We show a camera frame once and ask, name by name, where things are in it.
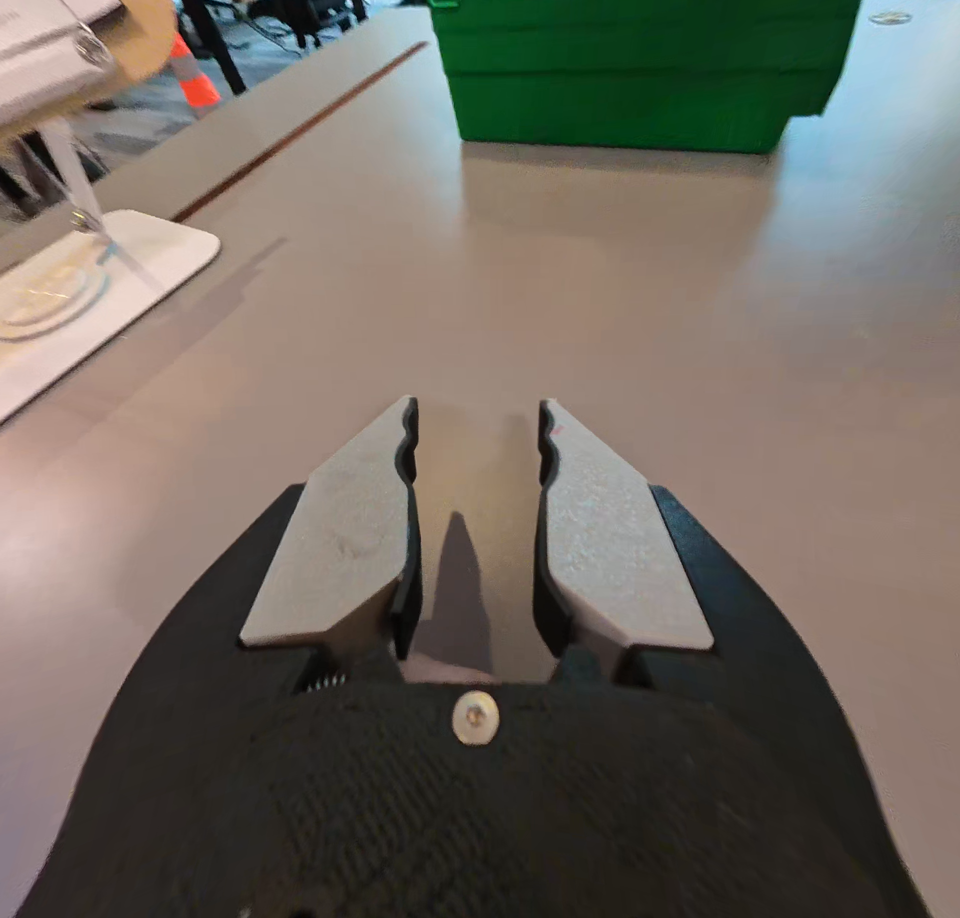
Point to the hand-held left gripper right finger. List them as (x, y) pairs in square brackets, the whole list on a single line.
[(622, 558)]

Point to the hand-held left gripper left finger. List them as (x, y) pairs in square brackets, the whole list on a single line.
[(337, 551)]

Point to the green plastic bin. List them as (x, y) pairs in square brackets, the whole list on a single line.
[(637, 93)]

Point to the instruction sheet on stand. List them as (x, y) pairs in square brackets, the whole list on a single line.
[(150, 251)]

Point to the orange striped traffic cone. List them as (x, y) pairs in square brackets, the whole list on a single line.
[(196, 82)]

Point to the wooden office desk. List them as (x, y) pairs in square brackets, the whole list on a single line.
[(210, 26)]

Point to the round desk grommet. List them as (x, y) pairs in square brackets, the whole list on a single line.
[(890, 18)]

